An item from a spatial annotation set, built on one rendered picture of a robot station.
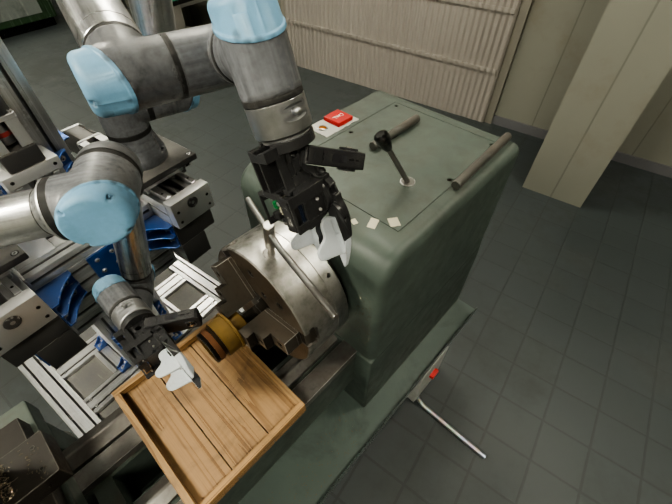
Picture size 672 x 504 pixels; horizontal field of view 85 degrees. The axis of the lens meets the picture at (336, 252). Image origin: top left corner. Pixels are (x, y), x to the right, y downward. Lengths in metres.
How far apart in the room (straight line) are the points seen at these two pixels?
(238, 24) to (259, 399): 0.79
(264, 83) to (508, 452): 1.82
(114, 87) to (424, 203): 0.60
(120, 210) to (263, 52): 0.40
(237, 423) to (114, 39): 0.78
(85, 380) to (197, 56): 1.70
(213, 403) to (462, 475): 1.21
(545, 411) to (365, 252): 1.55
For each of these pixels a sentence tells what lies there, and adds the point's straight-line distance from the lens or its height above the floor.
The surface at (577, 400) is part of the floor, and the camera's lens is 2.23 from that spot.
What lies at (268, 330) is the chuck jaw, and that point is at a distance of 0.79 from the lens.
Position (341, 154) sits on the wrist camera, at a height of 1.50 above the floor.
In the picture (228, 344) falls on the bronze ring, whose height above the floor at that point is 1.10.
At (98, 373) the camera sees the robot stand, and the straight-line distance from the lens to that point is 2.02.
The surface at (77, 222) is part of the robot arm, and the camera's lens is 0.75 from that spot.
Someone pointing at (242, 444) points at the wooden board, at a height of 0.88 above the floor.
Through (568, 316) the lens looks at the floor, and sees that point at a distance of 2.48.
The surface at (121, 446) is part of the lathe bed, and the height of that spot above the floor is 0.86.
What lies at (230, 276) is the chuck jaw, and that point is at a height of 1.17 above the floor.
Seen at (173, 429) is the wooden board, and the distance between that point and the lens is 1.01.
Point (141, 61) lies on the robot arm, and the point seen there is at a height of 1.62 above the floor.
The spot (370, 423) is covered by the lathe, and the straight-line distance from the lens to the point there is 1.31.
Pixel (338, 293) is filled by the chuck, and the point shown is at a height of 1.15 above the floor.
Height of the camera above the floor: 1.79
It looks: 48 degrees down
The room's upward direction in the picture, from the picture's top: straight up
